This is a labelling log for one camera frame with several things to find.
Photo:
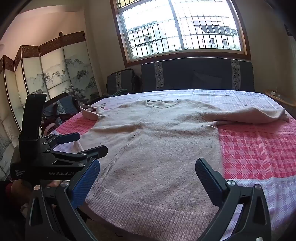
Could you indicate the wooden side table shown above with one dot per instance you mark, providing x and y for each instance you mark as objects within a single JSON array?
[{"x": 283, "y": 97}]

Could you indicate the dark sofa cushion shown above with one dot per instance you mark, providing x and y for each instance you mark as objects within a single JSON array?
[{"x": 207, "y": 81}]

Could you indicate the dark armchair with patterned strip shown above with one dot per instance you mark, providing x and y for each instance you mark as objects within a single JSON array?
[{"x": 121, "y": 81}]

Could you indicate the beige knit sweater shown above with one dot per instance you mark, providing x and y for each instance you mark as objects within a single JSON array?
[{"x": 157, "y": 148}]

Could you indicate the pink checked blanket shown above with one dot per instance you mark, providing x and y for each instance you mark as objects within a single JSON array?
[{"x": 249, "y": 153}]

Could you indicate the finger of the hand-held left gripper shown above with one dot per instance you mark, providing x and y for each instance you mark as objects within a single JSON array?
[
  {"x": 67, "y": 138},
  {"x": 92, "y": 153}
]

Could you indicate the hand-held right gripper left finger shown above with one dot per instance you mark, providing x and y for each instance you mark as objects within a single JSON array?
[{"x": 86, "y": 183}]

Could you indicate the person's left hand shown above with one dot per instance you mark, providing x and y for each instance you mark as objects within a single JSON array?
[{"x": 19, "y": 191}]

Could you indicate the barred window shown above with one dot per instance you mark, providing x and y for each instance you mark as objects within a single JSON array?
[{"x": 178, "y": 27}]

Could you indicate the painted folding screen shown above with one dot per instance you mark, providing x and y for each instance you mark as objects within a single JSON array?
[{"x": 57, "y": 67}]

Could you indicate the dark sofa with patterned strips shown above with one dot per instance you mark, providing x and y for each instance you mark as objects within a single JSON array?
[{"x": 185, "y": 74}]

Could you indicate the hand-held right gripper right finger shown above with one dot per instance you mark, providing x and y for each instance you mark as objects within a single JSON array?
[{"x": 207, "y": 183}]

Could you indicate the chair with piled clothes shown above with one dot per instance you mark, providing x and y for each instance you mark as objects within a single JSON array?
[{"x": 62, "y": 109}]

